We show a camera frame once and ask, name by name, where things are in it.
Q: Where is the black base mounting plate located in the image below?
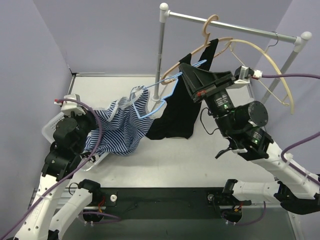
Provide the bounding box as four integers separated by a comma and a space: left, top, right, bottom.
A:
89, 187, 252, 220

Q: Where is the silver clothes rack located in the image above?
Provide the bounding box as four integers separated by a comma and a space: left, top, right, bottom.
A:
151, 2, 312, 106

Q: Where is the blue white striped tank top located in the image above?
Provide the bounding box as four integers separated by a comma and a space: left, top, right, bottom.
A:
94, 86, 154, 156

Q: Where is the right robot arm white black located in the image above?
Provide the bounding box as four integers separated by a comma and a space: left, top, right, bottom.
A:
179, 63, 320, 215

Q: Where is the cream plastic hanger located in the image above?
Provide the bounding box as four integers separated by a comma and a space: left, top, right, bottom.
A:
224, 32, 296, 115

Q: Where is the black tank top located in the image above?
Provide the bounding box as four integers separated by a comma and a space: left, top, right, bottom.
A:
145, 37, 220, 141

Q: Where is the light blue wire hanger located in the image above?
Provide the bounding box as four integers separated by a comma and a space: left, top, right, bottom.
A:
128, 59, 208, 120

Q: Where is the tan wooden hanger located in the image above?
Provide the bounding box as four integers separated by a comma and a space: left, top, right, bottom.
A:
160, 14, 234, 85

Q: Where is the white perforated plastic basket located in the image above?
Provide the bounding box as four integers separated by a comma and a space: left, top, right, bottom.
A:
42, 112, 93, 177

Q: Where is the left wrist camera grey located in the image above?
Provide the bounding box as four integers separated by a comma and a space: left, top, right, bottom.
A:
54, 93, 85, 117

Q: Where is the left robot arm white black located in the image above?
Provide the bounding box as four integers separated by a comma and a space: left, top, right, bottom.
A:
14, 107, 102, 240

